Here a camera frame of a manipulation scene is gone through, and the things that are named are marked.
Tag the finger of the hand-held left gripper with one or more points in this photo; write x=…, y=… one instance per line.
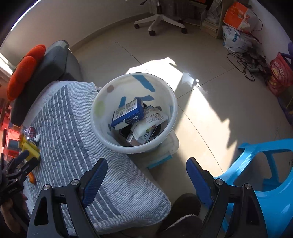
x=19, y=160
x=28, y=168

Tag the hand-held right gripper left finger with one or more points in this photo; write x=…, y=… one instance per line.
x=95, y=180

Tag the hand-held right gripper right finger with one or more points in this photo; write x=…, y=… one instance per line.
x=198, y=180

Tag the yellow packet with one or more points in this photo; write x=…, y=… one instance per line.
x=29, y=147

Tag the white plastic bin blue patches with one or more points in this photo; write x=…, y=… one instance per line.
x=103, y=128

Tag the black plastic tray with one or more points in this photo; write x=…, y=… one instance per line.
x=123, y=133

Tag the blue cardboard box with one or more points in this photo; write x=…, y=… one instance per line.
x=128, y=113

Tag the long light blue packet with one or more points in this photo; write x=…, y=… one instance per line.
x=146, y=123

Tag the person's left hand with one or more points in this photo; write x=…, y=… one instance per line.
x=11, y=209

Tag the wooden shelf with red items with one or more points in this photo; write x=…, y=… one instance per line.
x=9, y=137

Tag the dark brown slipper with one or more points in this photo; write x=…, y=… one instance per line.
x=183, y=210

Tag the clear storage box blue lid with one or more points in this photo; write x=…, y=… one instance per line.
x=164, y=153

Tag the grey striped quilted blanket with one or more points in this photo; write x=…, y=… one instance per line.
x=75, y=137

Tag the blue plastic stool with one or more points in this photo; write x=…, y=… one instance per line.
x=272, y=190

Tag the orange pumpkin cushion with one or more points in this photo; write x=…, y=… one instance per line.
x=23, y=71

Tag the dark grey cushion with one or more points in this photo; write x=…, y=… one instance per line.
x=55, y=59

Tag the red snack bag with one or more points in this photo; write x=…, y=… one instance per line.
x=280, y=75

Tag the white printed bag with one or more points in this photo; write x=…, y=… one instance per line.
x=235, y=39

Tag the purple toy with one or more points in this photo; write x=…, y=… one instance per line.
x=289, y=51

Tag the white office chair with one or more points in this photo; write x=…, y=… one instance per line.
x=158, y=20

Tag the orange cardboard box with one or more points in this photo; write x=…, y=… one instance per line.
x=239, y=14

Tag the clear plastic bag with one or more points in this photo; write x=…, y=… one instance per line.
x=215, y=10

